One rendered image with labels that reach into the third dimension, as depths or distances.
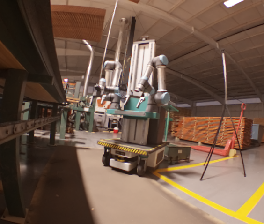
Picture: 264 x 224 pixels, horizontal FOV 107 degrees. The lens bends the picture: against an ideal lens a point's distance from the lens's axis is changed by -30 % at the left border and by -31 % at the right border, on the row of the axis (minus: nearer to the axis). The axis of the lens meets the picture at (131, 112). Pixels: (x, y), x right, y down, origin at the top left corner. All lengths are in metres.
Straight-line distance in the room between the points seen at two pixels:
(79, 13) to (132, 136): 1.69
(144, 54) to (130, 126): 1.05
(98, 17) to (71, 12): 0.07
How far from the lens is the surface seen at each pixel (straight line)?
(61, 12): 0.40
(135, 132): 1.87
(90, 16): 0.39
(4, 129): 0.40
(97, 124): 6.64
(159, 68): 1.57
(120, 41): 8.67
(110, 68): 1.87
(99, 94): 1.49
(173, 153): 2.33
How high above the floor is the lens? 0.60
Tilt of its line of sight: 4 degrees up
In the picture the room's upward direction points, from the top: 7 degrees clockwise
